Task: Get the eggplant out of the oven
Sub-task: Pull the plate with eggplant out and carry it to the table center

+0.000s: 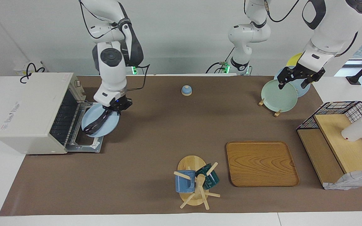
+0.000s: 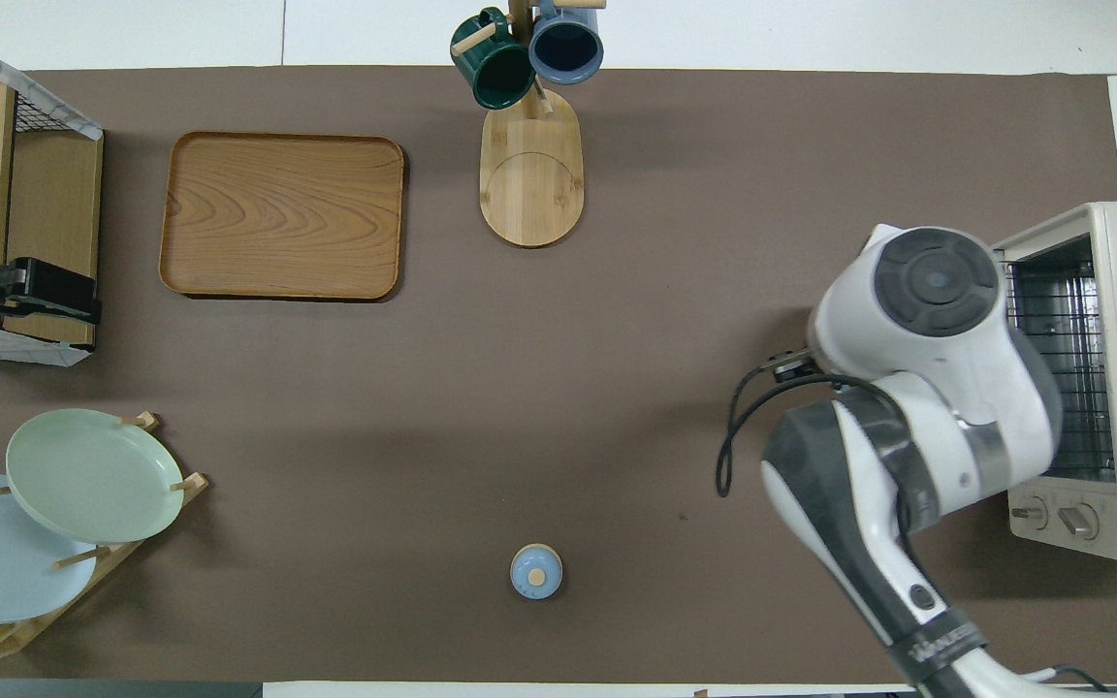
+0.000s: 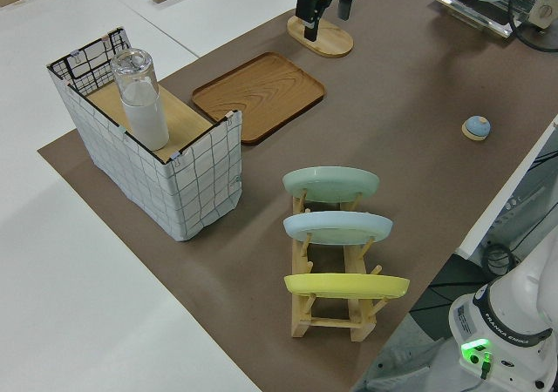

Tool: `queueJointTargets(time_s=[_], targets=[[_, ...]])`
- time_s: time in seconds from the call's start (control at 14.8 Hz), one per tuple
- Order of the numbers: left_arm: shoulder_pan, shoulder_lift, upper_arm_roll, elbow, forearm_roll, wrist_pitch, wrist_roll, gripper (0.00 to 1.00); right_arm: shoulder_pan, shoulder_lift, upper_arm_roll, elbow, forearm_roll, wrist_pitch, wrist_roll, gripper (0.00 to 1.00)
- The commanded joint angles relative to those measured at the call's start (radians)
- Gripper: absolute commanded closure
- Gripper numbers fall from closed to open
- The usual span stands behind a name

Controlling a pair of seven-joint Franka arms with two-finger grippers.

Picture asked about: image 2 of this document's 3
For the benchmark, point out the pale green ceramic plate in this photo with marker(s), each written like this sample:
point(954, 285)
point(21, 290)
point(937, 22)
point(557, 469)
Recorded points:
point(93, 475)

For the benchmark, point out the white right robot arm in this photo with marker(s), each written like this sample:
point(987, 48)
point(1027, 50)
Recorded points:
point(937, 388)

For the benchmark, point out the wooden mug tree stand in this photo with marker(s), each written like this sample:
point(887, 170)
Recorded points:
point(531, 184)

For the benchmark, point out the wooden plate rack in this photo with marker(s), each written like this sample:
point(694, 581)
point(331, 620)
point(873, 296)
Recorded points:
point(192, 482)

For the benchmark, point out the blue mug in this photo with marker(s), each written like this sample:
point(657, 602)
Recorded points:
point(566, 48)

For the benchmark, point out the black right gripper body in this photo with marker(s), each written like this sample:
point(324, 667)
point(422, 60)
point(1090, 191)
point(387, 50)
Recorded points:
point(793, 365)

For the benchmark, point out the silver oven knob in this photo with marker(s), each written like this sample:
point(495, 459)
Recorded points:
point(1077, 522)
point(1029, 514)

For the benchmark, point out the small blue lidded jar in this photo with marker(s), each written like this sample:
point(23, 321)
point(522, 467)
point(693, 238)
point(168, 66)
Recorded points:
point(536, 572)

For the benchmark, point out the dark green mug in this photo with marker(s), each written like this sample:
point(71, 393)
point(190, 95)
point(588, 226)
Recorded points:
point(495, 73)

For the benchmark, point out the rectangular wooden tray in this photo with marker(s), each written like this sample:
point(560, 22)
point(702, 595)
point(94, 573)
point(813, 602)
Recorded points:
point(282, 215)

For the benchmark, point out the brown table mat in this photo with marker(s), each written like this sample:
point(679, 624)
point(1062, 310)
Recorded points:
point(520, 388)

